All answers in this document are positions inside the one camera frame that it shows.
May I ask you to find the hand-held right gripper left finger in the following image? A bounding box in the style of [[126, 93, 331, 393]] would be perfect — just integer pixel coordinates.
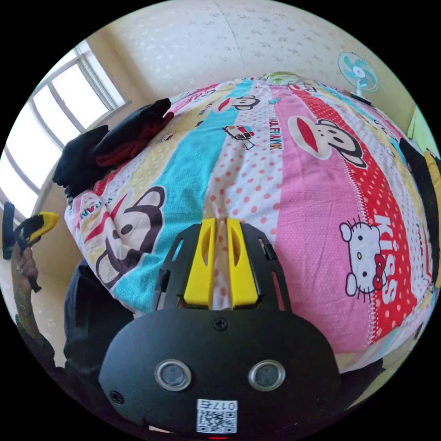
[[183, 217, 216, 309]]

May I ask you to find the person's body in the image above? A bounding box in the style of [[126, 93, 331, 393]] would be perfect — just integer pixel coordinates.
[[46, 259, 140, 419]]

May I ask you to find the window with white frame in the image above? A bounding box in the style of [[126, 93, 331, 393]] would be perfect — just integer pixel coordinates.
[[0, 39, 127, 223]]

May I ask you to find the bed with cartoon printed sheet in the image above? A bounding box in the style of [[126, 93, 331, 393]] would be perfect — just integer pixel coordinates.
[[63, 76, 439, 356]]

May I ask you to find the person's left forearm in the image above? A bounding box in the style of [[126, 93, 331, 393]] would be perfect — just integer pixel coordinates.
[[9, 281, 58, 374]]

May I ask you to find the pile of clothes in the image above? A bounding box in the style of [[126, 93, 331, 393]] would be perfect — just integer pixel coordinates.
[[52, 97, 175, 207]]

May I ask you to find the green pillow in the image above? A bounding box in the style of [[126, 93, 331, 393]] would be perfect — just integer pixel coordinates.
[[264, 71, 305, 86]]

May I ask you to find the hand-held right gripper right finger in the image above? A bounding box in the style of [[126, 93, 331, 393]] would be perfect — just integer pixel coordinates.
[[226, 217, 260, 308]]

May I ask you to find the white fan with blue blades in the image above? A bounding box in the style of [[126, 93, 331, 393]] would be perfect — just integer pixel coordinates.
[[337, 51, 380, 105]]

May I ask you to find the person's left hand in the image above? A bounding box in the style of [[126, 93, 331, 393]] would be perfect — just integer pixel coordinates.
[[11, 246, 40, 289]]

